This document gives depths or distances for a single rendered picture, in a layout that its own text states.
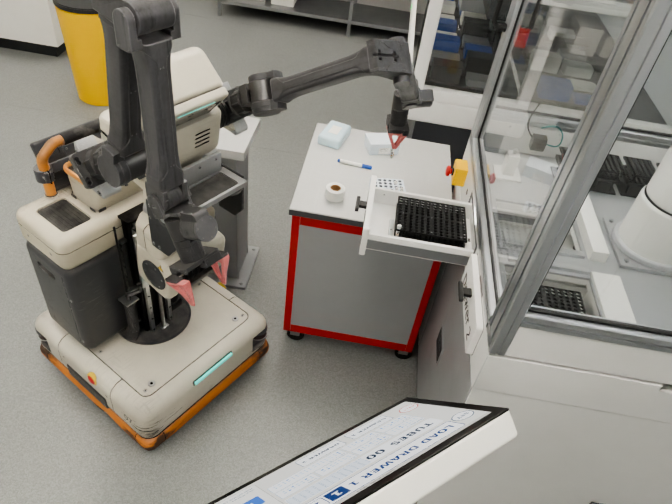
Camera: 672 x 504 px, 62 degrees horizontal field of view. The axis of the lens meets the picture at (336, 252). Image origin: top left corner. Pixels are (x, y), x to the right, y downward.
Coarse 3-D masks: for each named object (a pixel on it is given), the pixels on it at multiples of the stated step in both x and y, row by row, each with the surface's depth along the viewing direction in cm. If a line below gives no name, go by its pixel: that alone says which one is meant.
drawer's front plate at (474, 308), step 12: (468, 264) 164; (468, 276) 161; (468, 300) 156; (480, 300) 149; (468, 312) 154; (480, 312) 146; (468, 324) 151; (480, 324) 143; (468, 336) 149; (468, 348) 147
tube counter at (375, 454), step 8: (376, 448) 96; (368, 456) 93; (376, 456) 92; (352, 464) 92; (360, 464) 91; (336, 472) 91; (344, 472) 90; (352, 472) 89; (320, 480) 90; (328, 480) 89; (336, 480) 88; (312, 488) 88; (320, 488) 87; (296, 496) 88; (304, 496) 86; (312, 496) 85
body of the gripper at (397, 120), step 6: (390, 114) 190; (396, 114) 182; (402, 114) 182; (390, 120) 185; (396, 120) 183; (402, 120) 183; (390, 126) 184; (396, 126) 185; (402, 126) 185; (408, 126) 185; (390, 132) 183; (408, 132) 184
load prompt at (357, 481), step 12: (432, 432) 94; (444, 432) 92; (408, 444) 92; (420, 444) 90; (432, 444) 89; (396, 456) 89; (408, 456) 87; (372, 468) 88; (384, 468) 86; (348, 480) 86; (360, 480) 85; (372, 480) 83; (336, 492) 84; (348, 492) 82
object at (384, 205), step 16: (384, 192) 188; (400, 192) 187; (384, 208) 189; (384, 224) 183; (368, 240) 171; (384, 240) 170; (400, 240) 169; (416, 240) 170; (416, 256) 172; (432, 256) 172; (448, 256) 171; (464, 256) 170
